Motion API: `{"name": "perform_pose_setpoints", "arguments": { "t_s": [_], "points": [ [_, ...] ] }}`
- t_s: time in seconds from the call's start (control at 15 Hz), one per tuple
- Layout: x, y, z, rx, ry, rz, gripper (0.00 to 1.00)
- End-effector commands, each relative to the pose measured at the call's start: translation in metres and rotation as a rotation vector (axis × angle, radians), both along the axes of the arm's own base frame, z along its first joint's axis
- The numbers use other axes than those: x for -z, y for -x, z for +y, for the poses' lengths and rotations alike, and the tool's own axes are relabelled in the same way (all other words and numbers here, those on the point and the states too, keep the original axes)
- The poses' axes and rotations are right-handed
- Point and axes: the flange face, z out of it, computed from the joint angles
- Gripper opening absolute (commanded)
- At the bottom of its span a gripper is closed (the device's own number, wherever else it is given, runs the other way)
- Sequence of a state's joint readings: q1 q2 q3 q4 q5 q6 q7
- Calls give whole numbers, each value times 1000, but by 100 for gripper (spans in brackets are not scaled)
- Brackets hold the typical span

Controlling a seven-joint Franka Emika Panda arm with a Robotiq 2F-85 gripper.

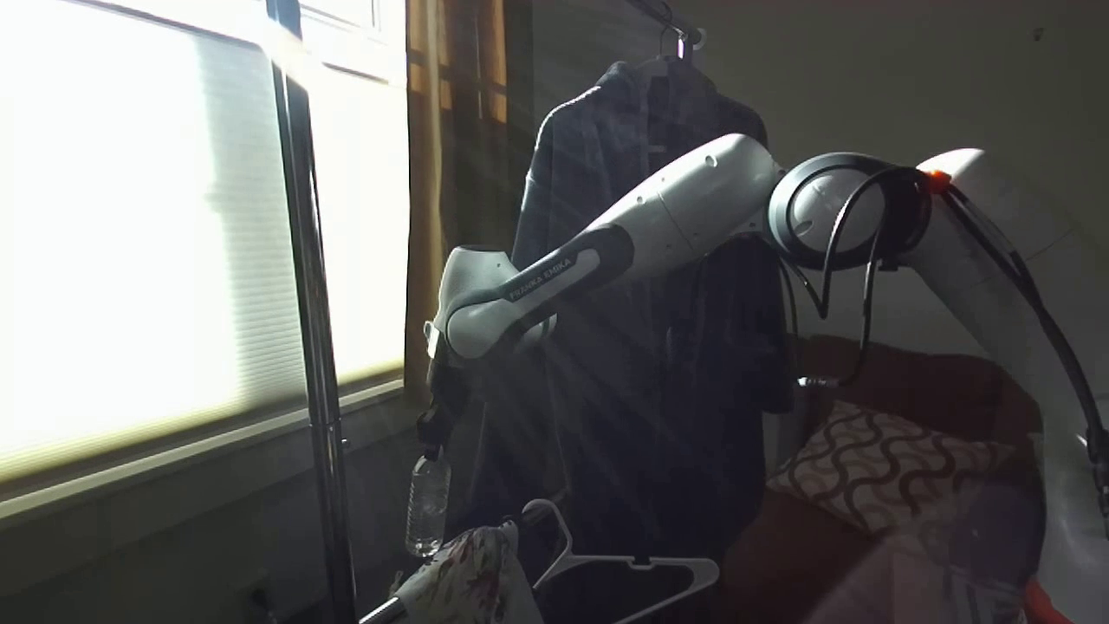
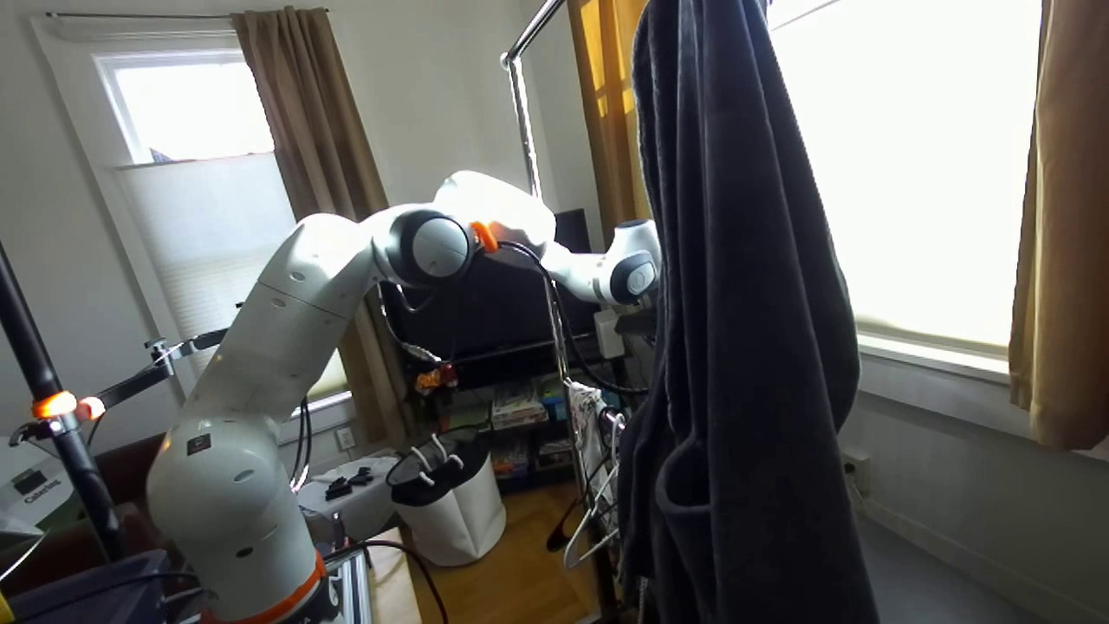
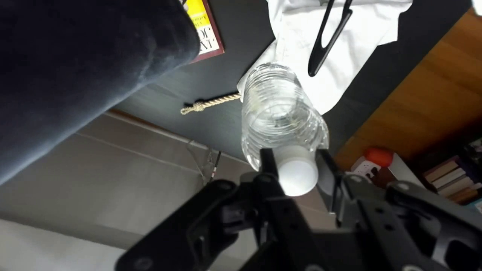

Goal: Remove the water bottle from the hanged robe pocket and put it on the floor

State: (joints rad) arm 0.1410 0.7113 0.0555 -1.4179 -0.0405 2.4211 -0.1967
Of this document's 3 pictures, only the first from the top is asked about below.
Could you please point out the white window blind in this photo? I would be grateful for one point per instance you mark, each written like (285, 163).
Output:
(150, 231)

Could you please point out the clear water bottle white cap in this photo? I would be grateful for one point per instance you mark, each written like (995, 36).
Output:
(428, 508)

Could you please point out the pale pink cushion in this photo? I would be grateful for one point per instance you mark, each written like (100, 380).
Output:
(922, 565)

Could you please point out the white plastic clothes hanger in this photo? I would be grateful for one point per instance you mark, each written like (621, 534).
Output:
(625, 571)

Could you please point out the black upright pole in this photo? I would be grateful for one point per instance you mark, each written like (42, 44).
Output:
(312, 349)

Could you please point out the tan curtain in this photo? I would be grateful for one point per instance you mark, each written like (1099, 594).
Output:
(428, 173)

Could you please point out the fabric couch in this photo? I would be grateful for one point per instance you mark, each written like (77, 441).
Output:
(922, 386)

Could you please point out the dark robe hanger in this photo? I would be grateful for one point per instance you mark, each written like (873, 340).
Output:
(681, 45)

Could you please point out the dark blue fleece robe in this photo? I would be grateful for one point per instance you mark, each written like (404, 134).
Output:
(644, 381)

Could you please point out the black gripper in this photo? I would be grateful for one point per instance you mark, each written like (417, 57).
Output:
(446, 400)

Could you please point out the patterned brown white pillow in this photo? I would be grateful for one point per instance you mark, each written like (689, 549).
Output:
(889, 461)

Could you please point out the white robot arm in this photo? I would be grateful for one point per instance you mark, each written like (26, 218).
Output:
(693, 208)

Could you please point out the paint stained white cloth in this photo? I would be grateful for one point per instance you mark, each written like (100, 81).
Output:
(461, 585)

